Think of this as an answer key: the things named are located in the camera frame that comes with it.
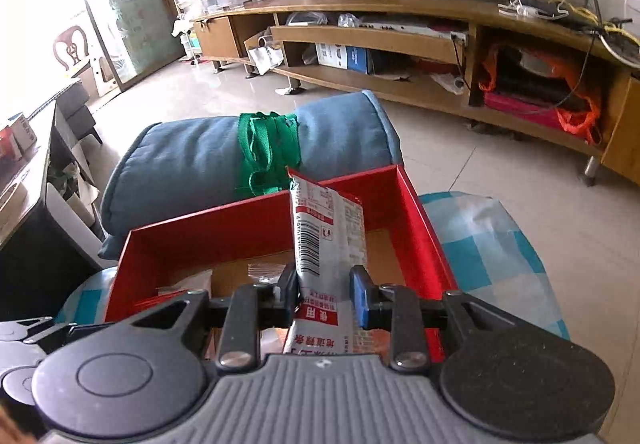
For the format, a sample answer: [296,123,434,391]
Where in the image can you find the round bun in clear packet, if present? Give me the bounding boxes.
[154,271,214,301]

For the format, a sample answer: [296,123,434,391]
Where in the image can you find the blue white carton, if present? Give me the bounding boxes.
[314,42,374,75]

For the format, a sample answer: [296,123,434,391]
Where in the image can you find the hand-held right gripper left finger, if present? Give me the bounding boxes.
[106,263,302,371]

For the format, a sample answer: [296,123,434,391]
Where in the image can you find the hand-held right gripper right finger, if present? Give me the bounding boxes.
[349,265,539,373]

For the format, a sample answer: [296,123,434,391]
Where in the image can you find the white paper bag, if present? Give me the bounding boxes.
[243,34,284,76]

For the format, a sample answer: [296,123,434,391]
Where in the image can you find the orange plastic bag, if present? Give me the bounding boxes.
[477,43,604,146]

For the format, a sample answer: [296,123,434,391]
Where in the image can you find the glass sliding door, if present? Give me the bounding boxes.
[81,0,187,91]

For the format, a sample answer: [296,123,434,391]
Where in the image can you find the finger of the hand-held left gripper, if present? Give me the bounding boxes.
[0,317,69,357]

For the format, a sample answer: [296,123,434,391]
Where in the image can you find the rolled blue cushion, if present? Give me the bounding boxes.
[98,90,404,261]

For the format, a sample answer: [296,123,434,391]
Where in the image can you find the red cardboard box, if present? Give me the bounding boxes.
[104,164,458,360]

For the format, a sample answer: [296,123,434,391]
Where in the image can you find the red gift boxes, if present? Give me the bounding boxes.
[0,111,40,165]

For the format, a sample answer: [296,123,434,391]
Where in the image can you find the wooden television stand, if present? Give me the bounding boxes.
[190,0,640,186]

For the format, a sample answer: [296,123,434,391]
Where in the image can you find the wooden chair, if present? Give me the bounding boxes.
[53,25,92,74]

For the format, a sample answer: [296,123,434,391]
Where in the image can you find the black cabinet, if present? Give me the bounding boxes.
[0,78,107,321]

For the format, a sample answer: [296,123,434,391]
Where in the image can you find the green strap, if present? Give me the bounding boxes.
[235,111,304,198]

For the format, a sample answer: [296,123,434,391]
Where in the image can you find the long red white snack packet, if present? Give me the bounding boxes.
[282,167,373,357]

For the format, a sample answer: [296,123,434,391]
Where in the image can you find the pink box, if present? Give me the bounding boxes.
[481,91,567,131]

